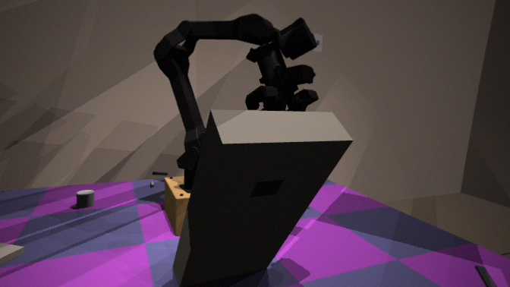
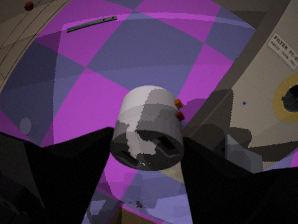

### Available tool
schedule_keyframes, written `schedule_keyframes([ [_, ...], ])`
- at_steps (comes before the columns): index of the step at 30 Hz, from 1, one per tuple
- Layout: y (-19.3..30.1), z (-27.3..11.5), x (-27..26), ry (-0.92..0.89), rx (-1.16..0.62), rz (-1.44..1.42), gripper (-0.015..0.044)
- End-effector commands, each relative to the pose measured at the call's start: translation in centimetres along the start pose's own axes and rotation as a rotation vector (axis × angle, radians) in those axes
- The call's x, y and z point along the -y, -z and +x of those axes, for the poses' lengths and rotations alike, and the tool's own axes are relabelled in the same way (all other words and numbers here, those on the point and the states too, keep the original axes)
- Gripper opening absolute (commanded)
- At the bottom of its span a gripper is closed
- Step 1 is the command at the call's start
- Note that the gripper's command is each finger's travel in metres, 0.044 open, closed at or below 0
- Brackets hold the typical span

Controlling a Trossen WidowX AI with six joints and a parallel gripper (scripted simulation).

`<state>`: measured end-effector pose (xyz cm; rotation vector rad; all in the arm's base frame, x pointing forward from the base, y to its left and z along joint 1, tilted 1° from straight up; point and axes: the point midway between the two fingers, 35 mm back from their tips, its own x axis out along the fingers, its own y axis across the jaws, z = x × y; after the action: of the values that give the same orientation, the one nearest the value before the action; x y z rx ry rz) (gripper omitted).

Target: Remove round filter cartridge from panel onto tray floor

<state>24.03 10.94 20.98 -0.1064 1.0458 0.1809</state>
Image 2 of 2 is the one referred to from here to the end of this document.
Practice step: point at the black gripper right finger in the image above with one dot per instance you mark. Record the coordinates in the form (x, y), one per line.
(220, 192)

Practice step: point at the grey cylinder with slotted face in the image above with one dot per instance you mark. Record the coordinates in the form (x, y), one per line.
(148, 132)

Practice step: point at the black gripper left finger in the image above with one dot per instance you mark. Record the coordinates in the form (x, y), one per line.
(60, 177)

